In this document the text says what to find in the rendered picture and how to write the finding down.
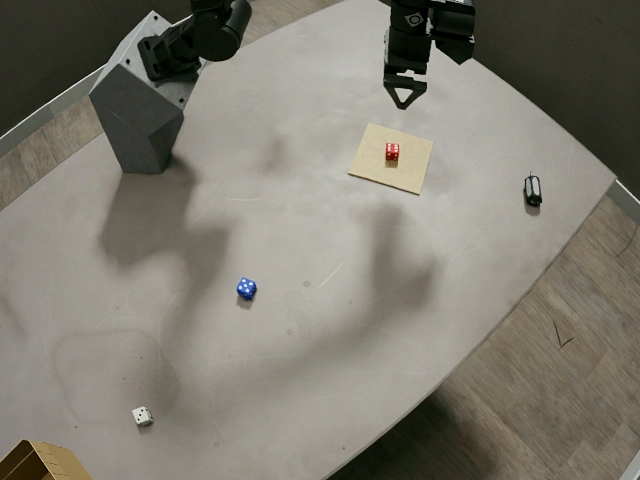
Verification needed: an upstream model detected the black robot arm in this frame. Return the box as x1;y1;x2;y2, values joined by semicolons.
137;0;476;81

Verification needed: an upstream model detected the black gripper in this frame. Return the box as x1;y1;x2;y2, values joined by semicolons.
383;23;427;110

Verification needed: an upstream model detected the red die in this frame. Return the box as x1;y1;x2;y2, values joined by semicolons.
385;143;399;161

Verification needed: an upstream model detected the blue die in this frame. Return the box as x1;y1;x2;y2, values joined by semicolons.
236;277;257;300

